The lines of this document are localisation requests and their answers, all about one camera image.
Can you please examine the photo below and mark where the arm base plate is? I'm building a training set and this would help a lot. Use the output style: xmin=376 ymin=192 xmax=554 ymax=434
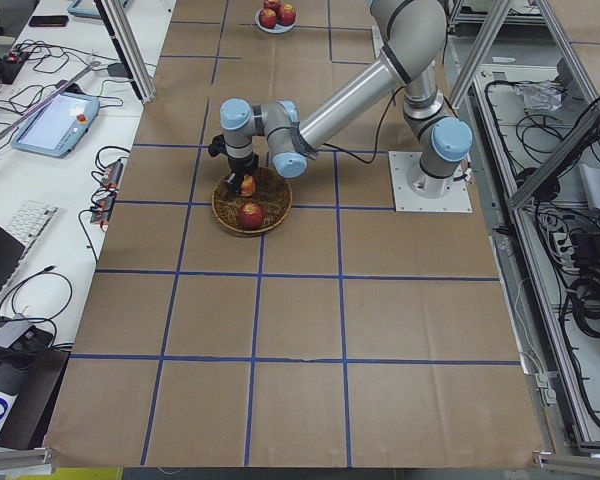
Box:
xmin=388 ymin=151 xmax=472 ymax=214

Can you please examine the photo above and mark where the white keyboard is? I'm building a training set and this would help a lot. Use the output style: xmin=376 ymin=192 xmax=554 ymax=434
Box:
xmin=5 ymin=200 xmax=59 ymax=255

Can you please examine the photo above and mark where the light blue plate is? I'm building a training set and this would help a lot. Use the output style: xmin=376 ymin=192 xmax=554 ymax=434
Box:
xmin=254 ymin=9 xmax=296 ymax=34

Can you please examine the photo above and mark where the black smartphone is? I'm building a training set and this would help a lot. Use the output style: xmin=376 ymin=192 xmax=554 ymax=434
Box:
xmin=28 ymin=15 xmax=69 ymax=28

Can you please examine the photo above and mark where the red apple on plate back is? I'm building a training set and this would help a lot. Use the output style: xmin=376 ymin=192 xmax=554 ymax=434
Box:
xmin=263 ymin=0 xmax=281 ymax=12

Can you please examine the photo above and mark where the red yellow apple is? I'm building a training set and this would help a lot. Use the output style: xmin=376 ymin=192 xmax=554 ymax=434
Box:
xmin=240 ymin=175 xmax=256 ymax=197

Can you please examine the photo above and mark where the woven wicker basket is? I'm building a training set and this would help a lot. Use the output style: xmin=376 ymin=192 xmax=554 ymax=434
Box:
xmin=211 ymin=167 xmax=292 ymax=236

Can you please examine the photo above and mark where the black camera cable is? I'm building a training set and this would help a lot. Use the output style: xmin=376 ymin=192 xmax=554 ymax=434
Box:
xmin=319 ymin=89 xmax=399 ymax=165

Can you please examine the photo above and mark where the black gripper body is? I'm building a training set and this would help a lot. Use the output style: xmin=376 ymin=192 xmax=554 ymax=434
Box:
xmin=228 ymin=152 xmax=259 ymax=181

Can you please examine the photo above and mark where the red apple on plate front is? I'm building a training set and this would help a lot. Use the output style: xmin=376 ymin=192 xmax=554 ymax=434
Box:
xmin=258 ymin=8 xmax=278 ymax=30

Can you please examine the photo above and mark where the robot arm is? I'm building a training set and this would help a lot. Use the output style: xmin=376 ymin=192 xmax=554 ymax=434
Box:
xmin=208 ymin=0 xmax=473 ymax=198

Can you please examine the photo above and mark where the red apple in basket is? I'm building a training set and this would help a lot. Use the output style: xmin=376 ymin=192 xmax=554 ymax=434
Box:
xmin=238 ymin=201 xmax=265 ymax=230

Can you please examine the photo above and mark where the red apple on plate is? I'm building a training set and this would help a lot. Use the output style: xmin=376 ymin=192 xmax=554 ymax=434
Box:
xmin=263 ymin=0 xmax=281 ymax=12
xmin=258 ymin=8 xmax=278 ymax=30
xmin=278 ymin=4 xmax=297 ymax=27

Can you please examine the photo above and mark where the red apple on plate left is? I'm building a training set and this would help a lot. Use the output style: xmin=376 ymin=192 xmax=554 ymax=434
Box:
xmin=278 ymin=4 xmax=297 ymax=27

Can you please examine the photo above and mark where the blue teach pendant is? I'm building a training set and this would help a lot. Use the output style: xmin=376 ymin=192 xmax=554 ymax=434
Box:
xmin=10 ymin=93 xmax=100 ymax=158
xmin=67 ymin=0 xmax=101 ymax=19

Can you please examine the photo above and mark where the aluminium frame post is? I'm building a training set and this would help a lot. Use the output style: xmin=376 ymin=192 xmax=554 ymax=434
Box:
xmin=95 ymin=0 xmax=156 ymax=104

